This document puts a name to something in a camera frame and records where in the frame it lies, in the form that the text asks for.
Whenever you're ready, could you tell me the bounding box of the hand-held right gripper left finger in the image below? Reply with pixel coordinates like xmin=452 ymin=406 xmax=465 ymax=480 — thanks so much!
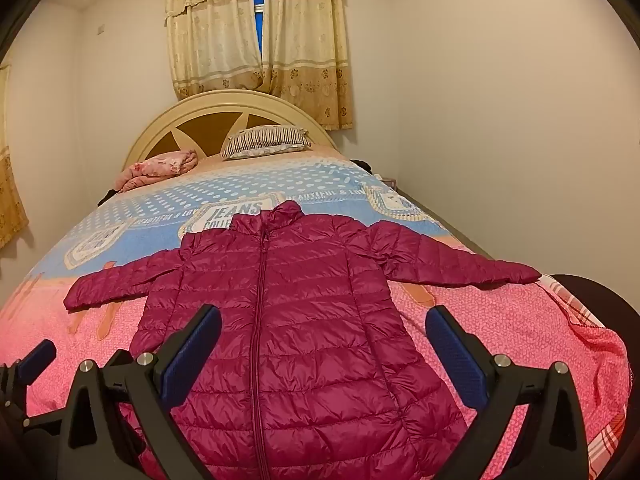
xmin=60 ymin=304 xmax=223 ymax=480

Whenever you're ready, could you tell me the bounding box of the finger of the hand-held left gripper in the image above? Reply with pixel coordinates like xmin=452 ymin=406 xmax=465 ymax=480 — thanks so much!
xmin=15 ymin=338 xmax=57 ymax=387

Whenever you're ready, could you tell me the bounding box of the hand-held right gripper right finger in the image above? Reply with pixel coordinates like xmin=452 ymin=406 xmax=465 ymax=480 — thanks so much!
xmin=425 ymin=305 xmax=591 ymax=480

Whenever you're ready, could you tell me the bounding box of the magenta puffer jacket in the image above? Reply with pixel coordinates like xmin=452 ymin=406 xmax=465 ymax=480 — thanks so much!
xmin=64 ymin=200 xmax=542 ymax=480

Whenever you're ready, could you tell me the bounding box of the printed pink blue bedsheet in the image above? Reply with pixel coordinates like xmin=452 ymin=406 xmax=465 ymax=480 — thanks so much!
xmin=0 ymin=146 xmax=640 ymax=480

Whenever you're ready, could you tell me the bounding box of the pink plaid cloth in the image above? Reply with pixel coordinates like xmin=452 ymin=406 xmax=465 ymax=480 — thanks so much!
xmin=544 ymin=275 xmax=632 ymax=467

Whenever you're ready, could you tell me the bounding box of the dark round furniture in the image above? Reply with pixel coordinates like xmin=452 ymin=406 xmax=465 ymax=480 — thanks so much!
xmin=547 ymin=273 xmax=640 ymax=342

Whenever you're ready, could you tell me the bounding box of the beige curtain with brown border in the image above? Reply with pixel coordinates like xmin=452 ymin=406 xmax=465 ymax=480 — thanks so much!
xmin=0 ymin=62 xmax=30 ymax=250

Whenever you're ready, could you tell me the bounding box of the pink floral blanket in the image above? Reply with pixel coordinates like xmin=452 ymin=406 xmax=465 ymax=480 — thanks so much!
xmin=116 ymin=149 xmax=199 ymax=192

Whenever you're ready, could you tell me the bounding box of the cream wooden headboard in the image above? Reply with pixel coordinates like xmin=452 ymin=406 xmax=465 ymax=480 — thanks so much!
xmin=122 ymin=89 xmax=341 ymax=172

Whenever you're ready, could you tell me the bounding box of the striped pillow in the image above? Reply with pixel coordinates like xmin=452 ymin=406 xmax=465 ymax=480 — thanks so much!
xmin=221 ymin=125 xmax=313 ymax=162

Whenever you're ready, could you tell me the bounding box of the beige patterned curtain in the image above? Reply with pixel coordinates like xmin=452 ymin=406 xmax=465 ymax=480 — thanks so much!
xmin=261 ymin=0 xmax=354 ymax=131
xmin=165 ymin=0 xmax=266 ymax=102

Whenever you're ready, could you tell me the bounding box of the window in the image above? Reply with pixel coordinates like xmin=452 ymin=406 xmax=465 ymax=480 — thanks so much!
xmin=253 ymin=0 xmax=266 ymax=57

